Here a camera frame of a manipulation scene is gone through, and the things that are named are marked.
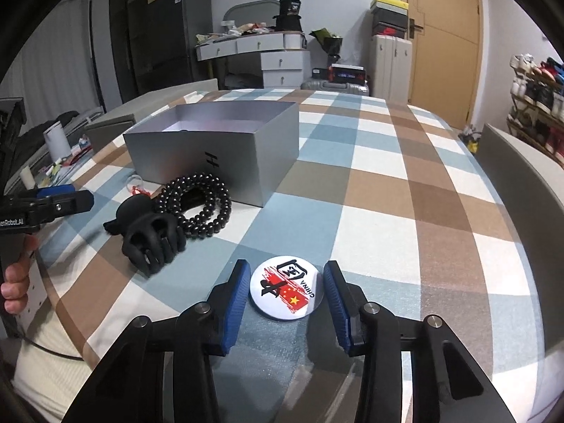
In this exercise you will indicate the yellow lid shoe box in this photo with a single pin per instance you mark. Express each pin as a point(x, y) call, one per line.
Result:
point(390, 3)

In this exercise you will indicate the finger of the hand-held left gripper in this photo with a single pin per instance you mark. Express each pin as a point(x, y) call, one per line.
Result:
point(68, 205)

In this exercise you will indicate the wooden shoe rack with shoes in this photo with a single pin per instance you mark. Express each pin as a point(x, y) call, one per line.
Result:
point(537, 101)

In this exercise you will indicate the person's cream sweater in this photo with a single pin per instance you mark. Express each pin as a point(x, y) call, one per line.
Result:
point(44, 374)

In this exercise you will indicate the clear bulb ornament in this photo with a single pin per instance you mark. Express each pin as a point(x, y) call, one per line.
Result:
point(135, 183)

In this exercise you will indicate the yellow toy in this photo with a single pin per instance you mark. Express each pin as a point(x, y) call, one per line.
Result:
point(471, 141)

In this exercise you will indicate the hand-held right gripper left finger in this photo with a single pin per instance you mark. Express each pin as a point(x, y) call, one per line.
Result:
point(233, 304)

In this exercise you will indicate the black hair claw clip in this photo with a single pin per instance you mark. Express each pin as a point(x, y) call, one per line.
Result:
point(147, 240)

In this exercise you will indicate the wooden door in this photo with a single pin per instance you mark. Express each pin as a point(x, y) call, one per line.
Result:
point(440, 44)

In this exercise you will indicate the black shoe box red logo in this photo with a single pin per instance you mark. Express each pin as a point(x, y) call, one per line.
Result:
point(390, 29)

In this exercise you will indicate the person's left hand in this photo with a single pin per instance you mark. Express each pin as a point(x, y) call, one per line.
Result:
point(15, 282)

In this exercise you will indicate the silver cardboard box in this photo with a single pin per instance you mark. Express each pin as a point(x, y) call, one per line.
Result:
point(211, 158)

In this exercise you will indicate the round white printed badge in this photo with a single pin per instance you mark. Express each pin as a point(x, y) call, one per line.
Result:
point(286, 288)

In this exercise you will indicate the black and red box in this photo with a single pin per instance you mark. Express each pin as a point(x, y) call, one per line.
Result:
point(348, 73)

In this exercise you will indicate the green wrapped bouquet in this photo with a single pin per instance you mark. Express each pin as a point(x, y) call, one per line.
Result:
point(328, 39)

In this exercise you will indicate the dark wardrobe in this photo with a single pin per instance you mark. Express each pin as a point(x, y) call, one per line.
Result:
point(163, 44)

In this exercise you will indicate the checkered tablecloth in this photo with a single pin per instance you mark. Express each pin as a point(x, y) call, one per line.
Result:
point(396, 207)

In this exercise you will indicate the white curtain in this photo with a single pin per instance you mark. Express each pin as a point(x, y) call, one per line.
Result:
point(53, 75)

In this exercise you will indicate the silver suitcase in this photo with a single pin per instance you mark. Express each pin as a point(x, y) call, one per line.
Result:
point(335, 88)

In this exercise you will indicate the white dressing table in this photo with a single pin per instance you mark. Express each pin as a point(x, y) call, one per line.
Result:
point(282, 59)

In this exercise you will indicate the white perforated panel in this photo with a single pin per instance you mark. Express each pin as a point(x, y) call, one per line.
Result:
point(37, 299)

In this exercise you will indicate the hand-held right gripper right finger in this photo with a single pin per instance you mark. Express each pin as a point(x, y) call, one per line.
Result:
point(340, 308)

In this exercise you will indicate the white cylinder humidifier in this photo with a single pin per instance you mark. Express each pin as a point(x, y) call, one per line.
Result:
point(56, 141)

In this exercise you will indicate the arched mirror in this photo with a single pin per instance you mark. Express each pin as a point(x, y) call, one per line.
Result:
point(251, 13)

